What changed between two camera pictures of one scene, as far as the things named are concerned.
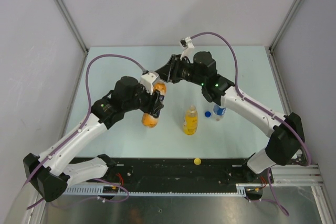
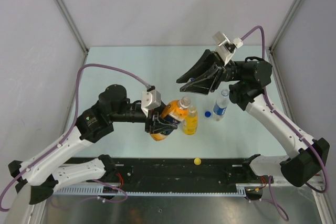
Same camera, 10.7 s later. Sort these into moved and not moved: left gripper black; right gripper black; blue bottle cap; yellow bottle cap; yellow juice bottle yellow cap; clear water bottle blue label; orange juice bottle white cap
Moved: left gripper black; right gripper black; orange juice bottle white cap
Not moved: yellow juice bottle yellow cap; blue bottle cap; clear water bottle blue label; yellow bottle cap
